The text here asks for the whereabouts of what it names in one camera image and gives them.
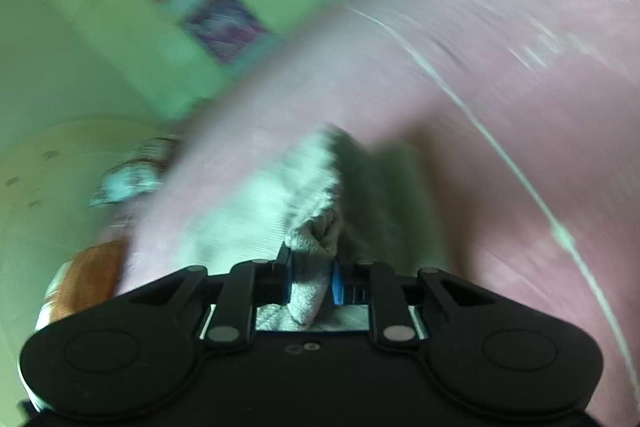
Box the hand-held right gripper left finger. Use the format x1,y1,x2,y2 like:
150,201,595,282
125,242,292,353

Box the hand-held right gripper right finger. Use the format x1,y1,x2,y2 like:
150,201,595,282
332,259,496,352

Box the grey pants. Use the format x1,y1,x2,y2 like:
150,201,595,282
192,124,441,333

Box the heart patterned pillow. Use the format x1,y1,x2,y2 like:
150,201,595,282
89,134,182,208

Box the orange striped pillow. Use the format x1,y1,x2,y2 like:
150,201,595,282
37,238,129,329

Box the bed with pink checked sheet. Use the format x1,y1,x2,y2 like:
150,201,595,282
115,0,640,427

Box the cream wardrobe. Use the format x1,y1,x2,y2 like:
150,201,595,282
20,0,418,124

